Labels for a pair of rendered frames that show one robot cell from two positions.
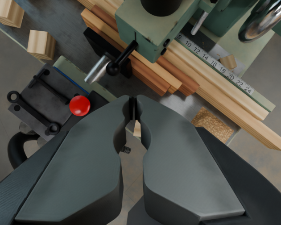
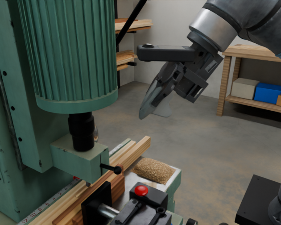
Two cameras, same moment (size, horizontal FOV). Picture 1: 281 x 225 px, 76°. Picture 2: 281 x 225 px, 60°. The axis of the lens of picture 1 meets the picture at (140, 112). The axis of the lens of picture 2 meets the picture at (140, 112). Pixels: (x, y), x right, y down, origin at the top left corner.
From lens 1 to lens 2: 0.52 m
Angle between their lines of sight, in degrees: 65
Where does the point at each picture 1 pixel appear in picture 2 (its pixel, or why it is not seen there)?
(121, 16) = (92, 157)
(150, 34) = (102, 148)
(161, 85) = (119, 178)
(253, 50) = not seen: hidden behind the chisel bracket
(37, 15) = not seen: outside the picture
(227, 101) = (126, 155)
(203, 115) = (135, 168)
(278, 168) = not seen: hidden behind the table
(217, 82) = (116, 157)
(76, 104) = (140, 189)
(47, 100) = (139, 218)
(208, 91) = (121, 161)
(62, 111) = (146, 209)
